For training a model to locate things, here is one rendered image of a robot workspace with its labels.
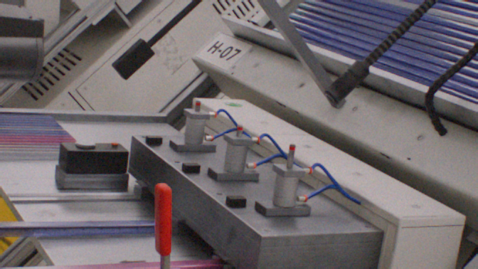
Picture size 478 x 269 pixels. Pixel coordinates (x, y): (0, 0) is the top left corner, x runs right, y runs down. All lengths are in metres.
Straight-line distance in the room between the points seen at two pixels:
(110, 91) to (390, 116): 1.26
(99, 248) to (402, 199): 0.30
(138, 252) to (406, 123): 0.35
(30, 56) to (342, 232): 0.33
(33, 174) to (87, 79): 1.12
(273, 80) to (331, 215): 0.42
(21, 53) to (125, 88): 1.41
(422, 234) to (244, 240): 0.17
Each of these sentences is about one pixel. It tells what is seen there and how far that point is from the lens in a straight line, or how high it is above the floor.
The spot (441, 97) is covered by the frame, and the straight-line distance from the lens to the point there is 1.01.
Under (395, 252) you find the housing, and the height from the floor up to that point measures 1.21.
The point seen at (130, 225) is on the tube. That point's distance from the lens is 0.95.
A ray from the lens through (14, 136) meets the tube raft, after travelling 1.25.
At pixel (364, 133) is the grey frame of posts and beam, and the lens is 1.09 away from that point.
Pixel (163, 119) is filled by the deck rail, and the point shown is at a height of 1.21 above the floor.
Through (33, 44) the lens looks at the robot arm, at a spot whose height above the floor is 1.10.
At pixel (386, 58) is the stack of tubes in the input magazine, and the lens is 1.13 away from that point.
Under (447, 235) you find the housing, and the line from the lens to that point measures 0.92.
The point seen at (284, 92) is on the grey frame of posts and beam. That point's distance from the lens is 1.26.
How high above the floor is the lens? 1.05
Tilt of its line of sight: 9 degrees up
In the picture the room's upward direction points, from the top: 46 degrees clockwise
